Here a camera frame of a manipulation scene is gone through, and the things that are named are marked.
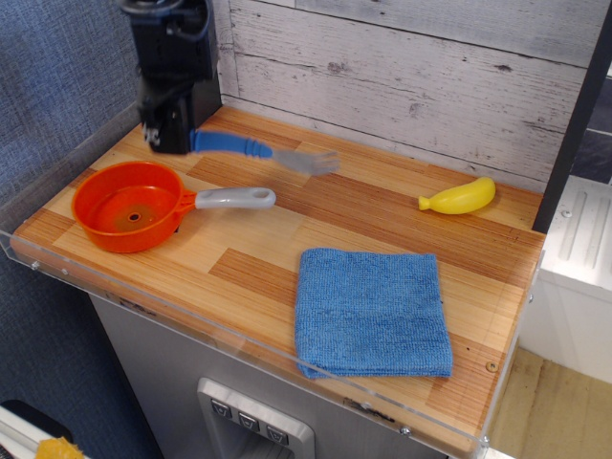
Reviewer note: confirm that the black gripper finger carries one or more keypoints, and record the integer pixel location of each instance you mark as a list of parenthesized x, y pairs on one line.
[(151, 112), (176, 123)]

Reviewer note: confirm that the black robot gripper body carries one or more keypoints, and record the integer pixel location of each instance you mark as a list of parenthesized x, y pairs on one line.
[(175, 43)]

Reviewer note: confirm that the blue handled metal fork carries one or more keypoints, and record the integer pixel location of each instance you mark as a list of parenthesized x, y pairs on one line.
[(310, 164)]

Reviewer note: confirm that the yellow toy banana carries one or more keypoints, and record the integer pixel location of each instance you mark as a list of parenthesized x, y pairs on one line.
[(461, 199)]

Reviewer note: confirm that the clear acrylic table guard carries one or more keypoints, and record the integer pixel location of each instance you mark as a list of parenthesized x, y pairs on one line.
[(236, 292)]

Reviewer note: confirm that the blue folded cloth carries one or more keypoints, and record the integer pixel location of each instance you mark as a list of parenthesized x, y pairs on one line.
[(365, 314)]

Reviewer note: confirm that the silver toy dispenser panel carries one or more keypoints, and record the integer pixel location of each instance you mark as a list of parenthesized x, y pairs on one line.
[(242, 427)]

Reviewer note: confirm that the white toy sink unit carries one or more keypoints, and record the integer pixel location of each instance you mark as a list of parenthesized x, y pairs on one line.
[(567, 319)]

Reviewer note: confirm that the orange toy pan grey handle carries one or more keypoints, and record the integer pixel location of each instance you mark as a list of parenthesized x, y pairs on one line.
[(135, 206)]

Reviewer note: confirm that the dark grey right post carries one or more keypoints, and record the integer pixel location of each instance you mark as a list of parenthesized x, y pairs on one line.
[(584, 107)]

